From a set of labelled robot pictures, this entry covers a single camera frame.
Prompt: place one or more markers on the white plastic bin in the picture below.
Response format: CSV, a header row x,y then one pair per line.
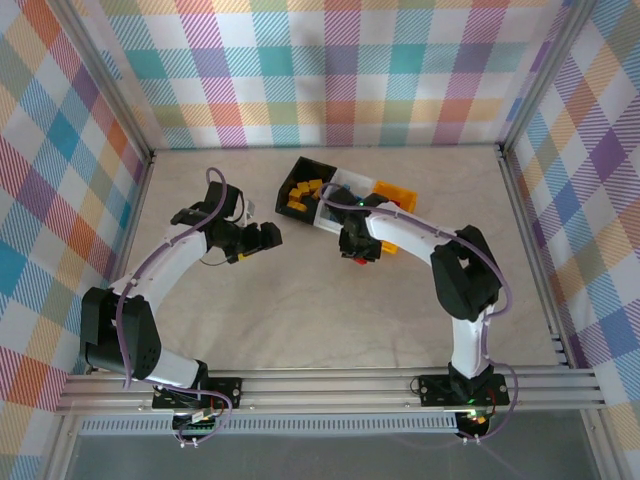
x,y
355,180

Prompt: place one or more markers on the yellow plastic bin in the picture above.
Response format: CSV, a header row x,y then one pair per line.
x,y
395,190

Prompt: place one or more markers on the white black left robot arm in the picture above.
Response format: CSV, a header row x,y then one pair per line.
x,y
160,265

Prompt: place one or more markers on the small controller circuit board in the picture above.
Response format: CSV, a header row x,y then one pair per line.
x,y
200,429
477,422

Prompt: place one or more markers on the red lego brick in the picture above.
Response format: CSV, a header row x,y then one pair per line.
x,y
395,202
360,260

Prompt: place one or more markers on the wide aluminium frame rail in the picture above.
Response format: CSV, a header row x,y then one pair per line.
x,y
325,390

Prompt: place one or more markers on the small yellow lego brick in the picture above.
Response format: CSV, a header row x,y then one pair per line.
x,y
314,186

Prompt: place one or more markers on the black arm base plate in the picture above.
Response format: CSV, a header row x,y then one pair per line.
x,y
435,392
225,392

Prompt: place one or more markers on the black plastic bin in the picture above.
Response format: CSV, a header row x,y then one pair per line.
x,y
306,167

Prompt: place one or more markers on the plaid backdrop cloth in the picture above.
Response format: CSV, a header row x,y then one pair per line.
x,y
600,200
320,75
40,200

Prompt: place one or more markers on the aluminium table side rail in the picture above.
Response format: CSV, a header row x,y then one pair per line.
x,y
531,250
132,220

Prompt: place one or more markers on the aluminium frame post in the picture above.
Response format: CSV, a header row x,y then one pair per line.
x,y
545,75
106,75

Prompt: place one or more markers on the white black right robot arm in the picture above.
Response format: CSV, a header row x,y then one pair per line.
x,y
405,232

